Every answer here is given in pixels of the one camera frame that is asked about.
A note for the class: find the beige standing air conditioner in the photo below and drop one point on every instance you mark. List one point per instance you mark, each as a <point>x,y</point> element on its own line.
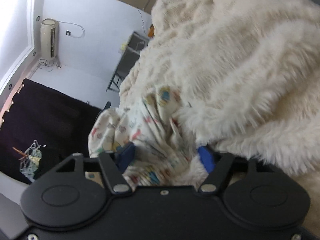
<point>49,34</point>

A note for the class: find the cream fluffy blanket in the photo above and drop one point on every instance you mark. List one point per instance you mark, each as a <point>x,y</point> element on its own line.
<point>248,75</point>

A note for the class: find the grey metal desk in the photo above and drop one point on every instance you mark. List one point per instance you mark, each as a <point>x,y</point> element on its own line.
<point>129,57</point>

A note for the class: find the black curtain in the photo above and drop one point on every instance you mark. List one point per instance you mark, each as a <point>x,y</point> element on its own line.
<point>51,118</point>

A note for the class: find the orange box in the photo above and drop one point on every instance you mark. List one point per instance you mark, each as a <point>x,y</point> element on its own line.
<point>151,31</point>

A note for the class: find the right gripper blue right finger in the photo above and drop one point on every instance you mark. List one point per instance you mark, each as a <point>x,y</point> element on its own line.
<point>207,158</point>

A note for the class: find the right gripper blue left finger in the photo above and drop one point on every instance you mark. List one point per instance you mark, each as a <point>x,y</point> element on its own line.
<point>124,156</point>

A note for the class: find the patterned cream children's garment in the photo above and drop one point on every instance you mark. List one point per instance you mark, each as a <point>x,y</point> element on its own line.
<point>164,155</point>

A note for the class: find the bundle of wire hangers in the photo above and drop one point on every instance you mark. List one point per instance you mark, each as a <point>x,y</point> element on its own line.
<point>30,160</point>

